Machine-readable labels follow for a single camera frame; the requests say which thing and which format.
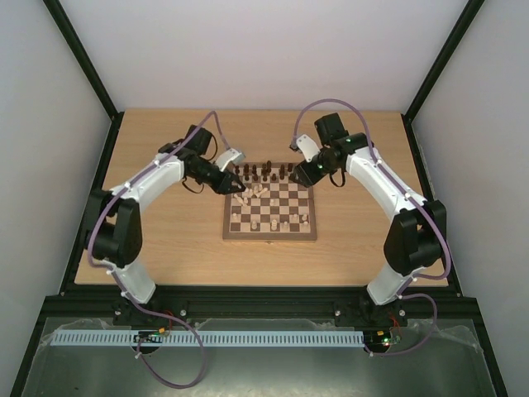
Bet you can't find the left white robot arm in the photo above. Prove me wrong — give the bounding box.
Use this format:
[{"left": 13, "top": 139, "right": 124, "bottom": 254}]
[{"left": 82, "top": 125, "right": 245, "bottom": 304}]

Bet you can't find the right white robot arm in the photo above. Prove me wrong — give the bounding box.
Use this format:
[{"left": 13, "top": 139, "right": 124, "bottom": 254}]
[{"left": 290, "top": 113, "right": 449, "bottom": 324}]

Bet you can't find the left white pieces pile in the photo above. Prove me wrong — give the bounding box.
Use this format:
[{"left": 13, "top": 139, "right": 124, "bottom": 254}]
[{"left": 232, "top": 185, "right": 269, "bottom": 207}]

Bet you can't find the wooden chess board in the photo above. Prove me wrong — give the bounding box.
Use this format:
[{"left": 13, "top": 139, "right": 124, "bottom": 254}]
[{"left": 222, "top": 177, "right": 317, "bottom": 242}]

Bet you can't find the metal front tray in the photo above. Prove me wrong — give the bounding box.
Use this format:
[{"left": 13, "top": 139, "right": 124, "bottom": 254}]
[{"left": 21, "top": 318, "right": 495, "bottom": 396}]

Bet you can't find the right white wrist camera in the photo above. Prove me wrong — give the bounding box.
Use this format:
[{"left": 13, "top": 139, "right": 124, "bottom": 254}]
[{"left": 289, "top": 134, "right": 320, "bottom": 163}]

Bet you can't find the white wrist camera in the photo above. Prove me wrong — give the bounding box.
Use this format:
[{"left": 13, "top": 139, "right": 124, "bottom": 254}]
[
  {"left": 289, "top": 134, "right": 320, "bottom": 163},
  {"left": 214, "top": 148, "right": 245, "bottom": 172}
]

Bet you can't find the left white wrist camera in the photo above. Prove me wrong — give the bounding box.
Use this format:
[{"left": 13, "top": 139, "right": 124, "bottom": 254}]
[{"left": 214, "top": 148, "right": 245, "bottom": 172}]

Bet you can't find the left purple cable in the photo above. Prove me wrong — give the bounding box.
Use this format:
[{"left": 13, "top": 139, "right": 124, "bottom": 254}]
[{"left": 87, "top": 110, "right": 241, "bottom": 390}]

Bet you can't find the purple cable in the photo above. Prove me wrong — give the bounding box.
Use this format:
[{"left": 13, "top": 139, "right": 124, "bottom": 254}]
[
  {"left": 292, "top": 98, "right": 454, "bottom": 357},
  {"left": 87, "top": 110, "right": 241, "bottom": 390}
]

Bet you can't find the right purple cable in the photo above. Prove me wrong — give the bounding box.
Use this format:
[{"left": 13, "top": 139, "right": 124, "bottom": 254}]
[{"left": 292, "top": 98, "right": 454, "bottom": 357}]

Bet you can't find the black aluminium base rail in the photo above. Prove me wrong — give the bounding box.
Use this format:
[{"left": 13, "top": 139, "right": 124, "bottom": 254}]
[{"left": 39, "top": 285, "right": 483, "bottom": 329}]

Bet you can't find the grey slotted cable duct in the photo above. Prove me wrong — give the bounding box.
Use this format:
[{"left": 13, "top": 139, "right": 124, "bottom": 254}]
[{"left": 50, "top": 330, "right": 365, "bottom": 348}]

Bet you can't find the right black frame post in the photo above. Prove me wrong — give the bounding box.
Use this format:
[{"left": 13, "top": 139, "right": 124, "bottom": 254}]
[{"left": 403, "top": 0, "right": 487, "bottom": 121}]

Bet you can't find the black frame post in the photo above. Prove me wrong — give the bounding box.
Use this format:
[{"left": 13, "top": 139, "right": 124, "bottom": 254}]
[
  {"left": 403, "top": 0, "right": 487, "bottom": 121},
  {"left": 43, "top": 0, "right": 125, "bottom": 121}
]

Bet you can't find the left black frame post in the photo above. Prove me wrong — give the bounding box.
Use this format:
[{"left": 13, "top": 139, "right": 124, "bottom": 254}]
[{"left": 43, "top": 0, "right": 125, "bottom": 121}]

